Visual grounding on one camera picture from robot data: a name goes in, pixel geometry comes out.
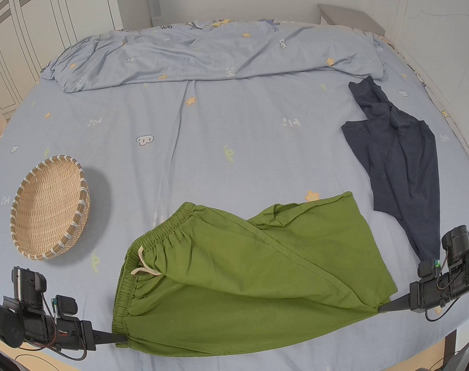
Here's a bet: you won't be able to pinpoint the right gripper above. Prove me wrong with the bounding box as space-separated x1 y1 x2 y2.
409 273 469 313

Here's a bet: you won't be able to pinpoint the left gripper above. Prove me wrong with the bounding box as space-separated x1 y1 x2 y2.
25 311 95 353

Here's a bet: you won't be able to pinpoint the green shorts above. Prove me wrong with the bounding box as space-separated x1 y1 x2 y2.
112 191 398 358

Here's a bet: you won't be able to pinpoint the round woven basket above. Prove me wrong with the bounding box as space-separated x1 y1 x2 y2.
10 155 91 261

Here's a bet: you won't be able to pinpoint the dark blue garment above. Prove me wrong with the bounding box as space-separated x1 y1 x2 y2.
341 77 441 264

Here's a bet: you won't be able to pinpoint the bed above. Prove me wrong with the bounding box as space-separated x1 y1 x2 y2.
0 0 469 371

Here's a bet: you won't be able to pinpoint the grey bedside table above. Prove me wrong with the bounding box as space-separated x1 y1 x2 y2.
317 3 386 37

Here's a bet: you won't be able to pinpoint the white wardrobe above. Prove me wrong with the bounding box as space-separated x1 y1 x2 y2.
0 0 124 122

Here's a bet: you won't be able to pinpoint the pale blue quilt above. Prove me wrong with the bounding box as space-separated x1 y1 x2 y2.
39 18 389 94

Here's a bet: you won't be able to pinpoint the black cable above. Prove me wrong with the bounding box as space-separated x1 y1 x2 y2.
21 342 89 361
425 299 456 322

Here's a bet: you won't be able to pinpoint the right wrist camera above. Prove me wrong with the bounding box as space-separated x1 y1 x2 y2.
418 259 442 280

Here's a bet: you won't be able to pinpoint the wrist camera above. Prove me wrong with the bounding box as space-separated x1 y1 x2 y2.
418 259 442 280
51 294 79 321

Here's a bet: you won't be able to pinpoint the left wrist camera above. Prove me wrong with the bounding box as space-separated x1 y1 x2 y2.
51 294 79 321

